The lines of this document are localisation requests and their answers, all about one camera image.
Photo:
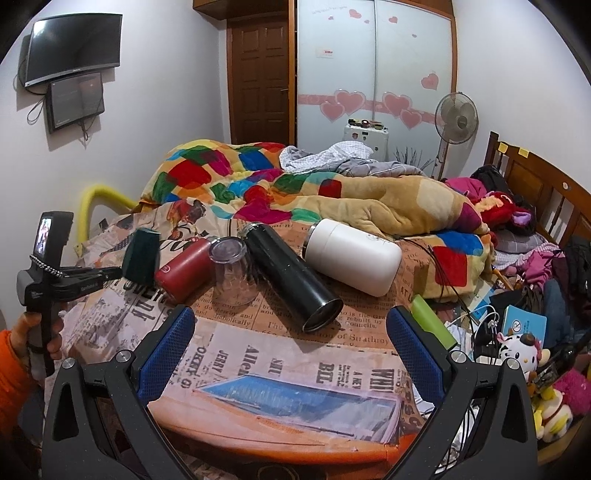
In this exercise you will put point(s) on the dark green cup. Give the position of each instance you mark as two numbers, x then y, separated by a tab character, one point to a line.
141	258

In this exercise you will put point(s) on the yellow foam bed rail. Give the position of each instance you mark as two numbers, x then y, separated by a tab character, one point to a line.
99	194

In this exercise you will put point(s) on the white appliance with bottles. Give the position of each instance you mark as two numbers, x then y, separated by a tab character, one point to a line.
371	133

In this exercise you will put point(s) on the standing electric fan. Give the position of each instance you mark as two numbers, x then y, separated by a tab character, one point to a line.
456	122

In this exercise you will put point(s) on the orange sleeve forearm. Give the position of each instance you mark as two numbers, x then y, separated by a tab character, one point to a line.
16	385

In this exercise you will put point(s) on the small wall monitor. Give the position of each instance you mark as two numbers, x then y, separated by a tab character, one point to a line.
73	100

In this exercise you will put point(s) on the grey striped clothes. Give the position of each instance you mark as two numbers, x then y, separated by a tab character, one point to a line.
346	158

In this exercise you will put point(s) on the green rectangular box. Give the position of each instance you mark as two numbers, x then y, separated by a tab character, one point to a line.
431	323

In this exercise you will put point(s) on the brown wooden door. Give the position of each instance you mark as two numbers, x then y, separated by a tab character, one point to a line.
260	79

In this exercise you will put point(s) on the wooden bed headboard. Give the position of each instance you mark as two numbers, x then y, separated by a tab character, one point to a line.
562	206

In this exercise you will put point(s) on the frosted wardrobe with hearts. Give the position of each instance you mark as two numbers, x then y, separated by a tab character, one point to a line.
387	61

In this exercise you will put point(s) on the left hand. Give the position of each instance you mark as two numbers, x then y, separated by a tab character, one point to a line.
19	336

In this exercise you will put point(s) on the colourful patchwork blanket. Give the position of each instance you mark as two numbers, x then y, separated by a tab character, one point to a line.
245	182

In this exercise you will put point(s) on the blue card box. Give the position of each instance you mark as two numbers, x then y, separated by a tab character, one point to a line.
517	321

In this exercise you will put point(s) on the wall mounted television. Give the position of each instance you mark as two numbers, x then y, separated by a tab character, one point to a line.
69	44

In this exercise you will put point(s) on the white cat plush toy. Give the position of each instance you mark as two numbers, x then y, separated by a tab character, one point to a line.
526	350

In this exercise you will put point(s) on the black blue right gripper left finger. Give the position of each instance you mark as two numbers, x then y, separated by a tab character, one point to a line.
98	425

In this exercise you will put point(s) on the black thermos bottle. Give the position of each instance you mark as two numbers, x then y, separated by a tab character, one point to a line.
310	302

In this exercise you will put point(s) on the white thermos bottle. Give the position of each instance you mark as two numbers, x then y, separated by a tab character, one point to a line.
354	257

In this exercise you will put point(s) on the clear glass cup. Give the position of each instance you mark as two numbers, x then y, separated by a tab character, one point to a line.
234	282

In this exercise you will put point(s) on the red bottle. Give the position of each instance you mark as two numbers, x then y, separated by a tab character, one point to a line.
186	272

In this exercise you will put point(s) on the yellow white plush toy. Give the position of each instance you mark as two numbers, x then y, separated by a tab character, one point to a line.
552	416

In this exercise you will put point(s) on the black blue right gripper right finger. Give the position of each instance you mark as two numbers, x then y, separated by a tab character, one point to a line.
482	424

